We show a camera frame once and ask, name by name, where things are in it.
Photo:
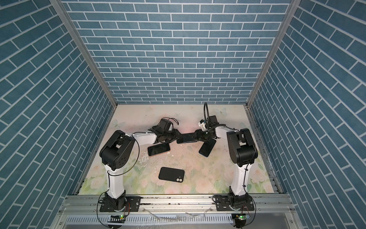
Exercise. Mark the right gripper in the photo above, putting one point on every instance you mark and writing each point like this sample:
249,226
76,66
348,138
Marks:
198,133

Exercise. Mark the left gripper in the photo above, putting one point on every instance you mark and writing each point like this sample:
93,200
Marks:
176,135

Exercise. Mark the blue-edged black phone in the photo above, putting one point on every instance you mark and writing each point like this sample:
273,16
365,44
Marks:
207,147

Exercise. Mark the black phone case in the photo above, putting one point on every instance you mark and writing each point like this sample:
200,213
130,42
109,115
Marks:
171,174
187,141

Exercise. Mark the purple-edged black phone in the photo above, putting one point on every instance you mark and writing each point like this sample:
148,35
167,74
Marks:
158,149

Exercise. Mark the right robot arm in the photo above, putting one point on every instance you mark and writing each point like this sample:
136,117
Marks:
242,151

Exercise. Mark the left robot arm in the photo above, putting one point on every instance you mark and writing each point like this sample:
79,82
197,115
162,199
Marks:
117,150

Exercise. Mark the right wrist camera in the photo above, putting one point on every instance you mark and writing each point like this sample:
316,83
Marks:
202,125

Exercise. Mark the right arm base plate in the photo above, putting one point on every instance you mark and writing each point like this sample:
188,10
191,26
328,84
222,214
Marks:
231,202

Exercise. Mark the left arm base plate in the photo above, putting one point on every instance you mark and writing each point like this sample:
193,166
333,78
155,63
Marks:
121,204

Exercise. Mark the white slotted cable duct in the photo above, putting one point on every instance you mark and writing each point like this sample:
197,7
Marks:
148,219

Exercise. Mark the aluminium front rail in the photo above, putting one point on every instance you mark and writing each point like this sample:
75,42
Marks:
190,203

